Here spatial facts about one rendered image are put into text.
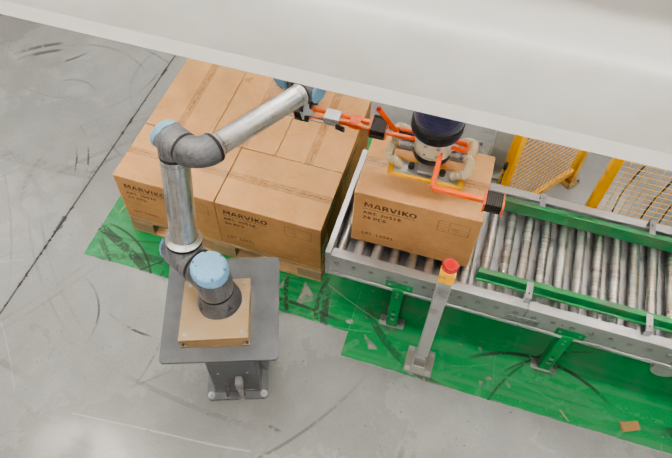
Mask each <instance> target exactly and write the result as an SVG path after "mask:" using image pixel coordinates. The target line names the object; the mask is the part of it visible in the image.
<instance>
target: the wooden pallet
mask: <svg viewBox="0 0 672 458"><path fill-rule="evenodd" d="M129 217H130V219H131V221H132V224H133V226H134V229H135V230H138V231H142V232H145V233H149V234H152V235H156V236H160V237H163V238H165V235H166V234H167V233H168V232H169V229H168V226H164V225H160V224H157V223H153V222H150V221H146V220H142V219H139V218H135V217H132V216H129ZM202 243H203V246H204V247H205V248H207V249H208V250H209V251H215V252H218V253H220V254H223V255H227V256H230V257H234V258H266V257H275V256H271V255H268V254H264V253H260V252H257V251H253V250H250V249H246V248H243V247H239V246H235V245H232V244H228V243H225V242H221V241H218V240H214V239H210V238H207V237H203V236H202ZM277 258H278V257H277ZM278 259H279V270H280V271H283V272H287V273H290V274H294V275H297V276H301V277H304V278H308V279H312V280H315V281H319V282H321V281H322V278H323V276H324V273H325V259H324V262H323V265H322V268H321V269H318V268H314V267H311V266H307V265H303V264H300V263H296V262H293V261H289V260H285V259H282V258H278Z"/></svg>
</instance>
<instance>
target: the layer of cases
mask: <svg viewBox="0 0 672 458"><path fill-rule="evenodd" d="M284 90H285V89H281V88H280V87H278V85H277V84H276V83H275V81H274V79H273V78H272V77H268V76H264V75H259V74H255V73H251V72H247V71H242V70H238V69H234V68H230V67H225V66H221V65H217V64H212V63H208V62H204V61H200V60H195V59H191V58H188V59H187V61H186V62H185V64H184V65H183V67H182V68H181V70H180V71H179V73H178V74H177V76H176V77H175V79H174V81H173V82H172V84H171V85H170V87H169V88H168V90H167V91H166V93H165V94H164V96H163V97H162V99H161V101H160V102H159V104H158V105H157V107H156V108H155V110H154V111H153V113H152V114H151V116H150V117H149V119H148V120H147V122H146V124H145V125H144V127H143V128H142V130H141V131H140V133H139V134H138V136H137V137H136V139H135V140H134V142H133V144H132V145H131V147H130V148H129V150H128V151H127V153H126V154H125V156H124V157H123V159H122V160H121V162H120V164H119V165H118V167H117V168H116V170H115V171H114V173H113V174H112V175H113V177H114V180H115V182H116V185H117V187H118V189H119V192H120V194H121V196H122V199H123V201H124V203H125V206H126V208H127V211H128V213H129V215H130V216H132V217H135V218H139V219H142V220H146V221H150V222H153V223H157V224H160V225H164V226H168V222H167V214H166V207H165V199H164V191H163V184H162V176H161V168H160V161H159V158H158V152H157V148H156V147H155V146H153V145H152V143H151V142H150V134H151V131H152V129H153V128H154V127H155V126H156V125H157V124H158V123H159V122H161V121H163V120H166V119H171V120H174V121H175V122H178V123H179V124H180V125H181V126H183V127H184V128H185V129H187V130H188V131H190V132H191V133H192V134H194V135H195V136H199V135H202V134H204V133H206V132H210V133H214V132H216V131H218V130H219V129H221V128H223V127H224V126H226V125H228V124H229V123H231V122H233V121H234V120H236V119H238V118H239V117H241V116H243V115H244V114H246V113H248V112H249V111H251V110H253V109H255V108H256V107H258V106H260V105H261V104H263V103H265V102H266V101H268V100H270V99H271V98H273V97H275V96H276V95H278V94H280V93H281V92H283V91H284ZM316 107H318V108H322V109H327V108H330V109H334V110H338V111H342V113H344V114H349V115H352V114H355V115H360V116H362V118H366V119H370V112H371V101H370V100H366V99H362V98H358V97H353V96H349V95H345V94H341V93H336V92H332V91H328V90H327V91H326V94H325V96H324V98H323V99H322V100H321V101H320V102H319V103H318V106H317V105H316ZM342 126H344V127H345V132H344V133H343V132H341V131H339V130H336V129H335V127H334V126H330V125H326V124H322V123H318V122H314V121H309V122H304V121H300V120H296V119H294V117H292V116H288V115H287V116H285V117H284V118H282V119H281V120H279V121H278V122H276V123H274V124H273V125H271V126H270V127H268V128H266V129H265V130H263V131H262V132H260V133H258V134H257V135H255V136H254V137H252V138H250V139H249V140H247V141H246V142H244V143H243V144H241V145H239V146H238V147H236V148H235V149H233V150H231V151H230V152H228V153H227V154H226V156H225V160H223V161H222V162H220V163H219V164H217V165H214V166H211V167H205V168H191V173H192V184H193V195H194V206H195V217H196V229H198V230H199V231H200V233H201V235H202V236H203V237H207V238H210V239H214V240H218V241H221V242H225V243H228V244H232V245H235V246H239V247H243V248H246V249H250V250H253V251H257V252H260V253H264V254H268V255H271V256H275V257H278V258H282V259H285V260H289V261H293V262H296V263H300V264H303V265H307V266H311V267H314V268H318V269H321V268H322V265H323V262H324V259H325V251H326V248H327V245H328V242H329V240H330V237H331V234H332V232H333V229H334V226H335V224H336V221H337V218H338V216H339V213H340V210H341V208H342V205H343V202H344V200H345V197H346V194H347V192H348V189H349V186H350V184H351V181H352V178H353V175H354V173H355V170H356V167H357V165H358V162H359V159H360V157H361V154H362V151H363V149H364V150H365V149H366V146H367V143H368V136H367V134H368V131H366V130H362V129H359V130H355V129H351V128H348V126H345V125H342Z"/></svg>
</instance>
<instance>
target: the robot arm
mask: <svg viewBox="0 0 672 458"><path fill-rule="evenodd" d="M273 79H274V81H275V83H276V84H277V85H278V87H280V88H281V89H285V90H284V91H283V92H281V93H280V94H278V95H276V96H275V97H273V98H271V99H270V100H268V101H266V102H265V103H263V104H261V105H260V106H258V107H256V108H255V109H253V110H251V111H249V112H248V113H246V114H244V115H243V116H241V117H239V118H238V119H236V120H234V121H233V122H231V123H229V124H228V125H226V126H224V127H223V128H221V129H219V130H218V131H216V132H214V133H210V132H206V133H204V134H202V135H199V136H195V135H194V134H192V133H191V132H190V131H188V130H187V129H185V128H184V127H183V126H181V125H180V124H179V123H178V122H175V121H174V120H171V119H166V120H163V121H161V122H159V123H158V124H157V125H156V126H155V127H154V128H153V129H152V131H151V134H150V142H151V143H152V145H153V146H155V147H156V148H157V152H158V158H159V161H160V168H161V176H162V184H163V191H164V199H165V207H166V214H167V222H168V229H169V232H168V233H167V234H166V235H165V238H163V239H162V240H161V243H160V246H159V252H160V255H161V256H162V258H163V259H164V260H165V261H166V262H167V263H168V264H169V265H171V266H172V267H173V268H174V269H175V270H176V271H177V272H178V273H180V274H181V275H182V276H183V277H184V278H185V279H186V280H187V281H189V282H190V283H191V284H192V285H193V286H194V287H195V288H196V289H197V291H198V297H197V304H198V307H199V310H200V312H201V313H202V314H203V315H204V316H205V317H207V318H210V319H214V320H221V319H225V318H228V317H230V316H231V315H233V314H234V313H235V312H236V311H237V310H238V309H239V307H240V305H241V302H242V294H241V291H240V289H239V287H238V286H237V285H236V284H235V283H234V282H233V280H232V277H231V273H230V270H229V265H228V263H227V261H226V260H225V258H224V257H223V256H222V255H221V254H220V253H218V252H215V251H209V250H208V249H207V248H205V247H204V246H203V243H202V235H201V233H200V231H199V230H198V229H196V217H195V206H194V195H193V184H192V173H191V168H205V167H211V166H214V165H217V164H219V163H220V162H222V161H223V160H225V156H226V154H227V153H228V152H230V151H231V150H233V149H235V148H236V147H238V146H239V145H241V144H243V143H244V142H246V141H247V140H249V139H250V138H252V137H254V136H255V135H257V134H258V133H260V132H262V131H263V130H265V129H266V128H268V127H270V126H271V125H273V124H274V123H276V122H278V121H279V120H281V119H282V118H284V117H285V116H287V115H289V114H290V113H292V112H293V111H295V110H297V109H298V108H300V115H301V117H302V119H303V120H304V116H305V115H313V111H312V110H311V109H309V104H308V103H309V102H310V103H313V105H317V106H318V103H319V102H320V101H321V100H322V99H323V98H324V96H325V94H326V91H327V90H323V89H319V88H315V87H311V86H306V85H302V84H298V83H294V82H289V81H285V80H281V79H277V78H273Z"/></svg>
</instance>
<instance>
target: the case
mask: <svg viewBox="0 0 672 458"><path fill-rule="evenodd" d="M391 139H392V137H391V136H388V135H387V137H386V140H383V141H382V140H378V139H374V138H372V141H371V144H370V147H369V150H368V153H367V156H366V159H365V162H364V164H363V167H362V170H361V173H360V176H359V179H358V182H357V185H356V188H355V191H354V203H353V217H352V231H351V238H354V239H358V240H362V241H366V242H370V243H374V244H378V245H382V246H386V247H390V248H393V249H397V250H401V251H405V252H409V253H413V254H417V255H421V256H425V257H429V258H433V259H437V260H441V261H444V260H445V259H447V258H452V259H454V260H456V261H457V262H458V264H459V265H460V266H464V267H467V265H468V263H469V260H470V257H471V254H472V252H473V249H474V246H475V244H476V241H477V238H478V235H479V233H480V230H481V227H482V224H483V221H484V216H485V211H483V212H481V208H482V203H480V202H476V201H472V200H468V199H463V198H459V197H455V196H451V195H447V194H443V193H439V192H434V191H432V189H431V188H430V184H427V183H423V182H419V181H415V180H410V179H406V178H402V177H398V176H394V175H390V174H387V169H388V166H389V163H390V162H389V161H388V160H387V159H386V156H385V152H386V151H385V150H386V147H387V145H388V143H389V141H391ZM394 155H396V156H398V157H401V158H405V159H410V160H414V161H418V160H417V159H416V158H415V156H414V154H413V152H411V151H406V150H402V149H398V148H396V149H395V152H394ZM418 162H419V161H418ZM474 162H475V166H474V170H473V173H472V176H470V178H468V179H466V180H464V183H463V188H462V192H466V193H470V194H475V195H479V196H483V197H484V194H485V191H486V189H488V190H490V184H491V179H492V174H493V169H494V163H495V157H492V156H488V155H484V154H479V153H477V154H476V156H475V157H474ZM440 167H443V168H448V169H452V170H456V171H463V170H464V168H465V164H462V163H458V162H453V161H449V160H448V161H447V162H446V163H444V164H442V165H440Z"/></svg>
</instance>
